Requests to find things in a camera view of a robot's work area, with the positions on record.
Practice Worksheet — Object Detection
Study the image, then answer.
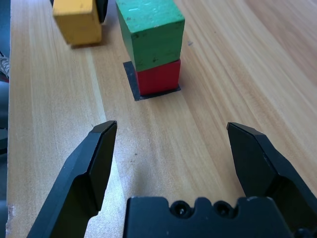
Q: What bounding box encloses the green wooden block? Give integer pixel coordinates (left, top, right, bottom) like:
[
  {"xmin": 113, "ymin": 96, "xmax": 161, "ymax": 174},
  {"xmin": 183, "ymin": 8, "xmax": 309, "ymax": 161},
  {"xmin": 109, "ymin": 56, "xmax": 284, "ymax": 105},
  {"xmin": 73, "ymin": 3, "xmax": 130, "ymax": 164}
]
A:
[{"xmin": 115, "ymin": 0, "xmax": 186, "ymax": 73}]

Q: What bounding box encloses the white sneaker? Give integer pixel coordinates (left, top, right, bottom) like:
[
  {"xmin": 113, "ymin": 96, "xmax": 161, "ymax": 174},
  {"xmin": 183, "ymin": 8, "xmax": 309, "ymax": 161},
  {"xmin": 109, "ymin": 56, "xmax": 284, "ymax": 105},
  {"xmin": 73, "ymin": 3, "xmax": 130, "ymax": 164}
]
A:
[{"xmin": 0, "ymin": 51, "xmax": 11, "ymax": 83}]

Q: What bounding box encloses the yellow wooden block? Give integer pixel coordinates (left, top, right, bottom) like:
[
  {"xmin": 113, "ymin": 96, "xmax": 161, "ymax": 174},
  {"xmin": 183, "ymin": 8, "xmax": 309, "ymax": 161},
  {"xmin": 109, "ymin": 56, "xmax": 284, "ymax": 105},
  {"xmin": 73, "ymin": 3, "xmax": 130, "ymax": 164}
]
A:
[{"xmin": 53, "ymin": 0, "xmax": 103, "ymax": 46}]

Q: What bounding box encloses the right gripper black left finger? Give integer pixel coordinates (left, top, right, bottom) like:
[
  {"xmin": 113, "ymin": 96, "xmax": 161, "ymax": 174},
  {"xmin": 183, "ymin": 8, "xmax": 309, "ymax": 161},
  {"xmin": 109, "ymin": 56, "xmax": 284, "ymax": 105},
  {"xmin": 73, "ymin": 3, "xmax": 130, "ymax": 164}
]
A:
[{"xmin": 26, "ymin": 120, "xmax": 118, "ymax": 238}]

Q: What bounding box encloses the red wooden block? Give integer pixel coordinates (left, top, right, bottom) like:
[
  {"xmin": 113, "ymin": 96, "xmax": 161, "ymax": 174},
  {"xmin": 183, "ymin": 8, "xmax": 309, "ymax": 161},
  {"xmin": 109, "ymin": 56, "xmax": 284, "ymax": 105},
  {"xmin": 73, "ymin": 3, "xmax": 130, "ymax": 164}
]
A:
[{"xmin": 135, "ymin": 59, "xmax": 182, "ymax": 96}]

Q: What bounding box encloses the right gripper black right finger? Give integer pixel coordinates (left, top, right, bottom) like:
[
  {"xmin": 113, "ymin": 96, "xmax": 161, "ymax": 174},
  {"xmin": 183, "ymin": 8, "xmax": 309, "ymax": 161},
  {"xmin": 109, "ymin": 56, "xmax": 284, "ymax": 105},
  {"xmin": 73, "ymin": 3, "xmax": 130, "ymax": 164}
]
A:
[{"xmin": 226, "ymin": 121, "xmax": 317, "ymax": 234}]

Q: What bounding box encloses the black square tape marker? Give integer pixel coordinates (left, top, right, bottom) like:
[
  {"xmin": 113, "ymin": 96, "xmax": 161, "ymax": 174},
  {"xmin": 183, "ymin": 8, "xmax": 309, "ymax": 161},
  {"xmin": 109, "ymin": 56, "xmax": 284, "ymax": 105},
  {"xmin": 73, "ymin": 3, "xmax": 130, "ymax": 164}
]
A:
[{"xmin": 123, "ymin": 61, "xmax": 182, "ymax": 102}]

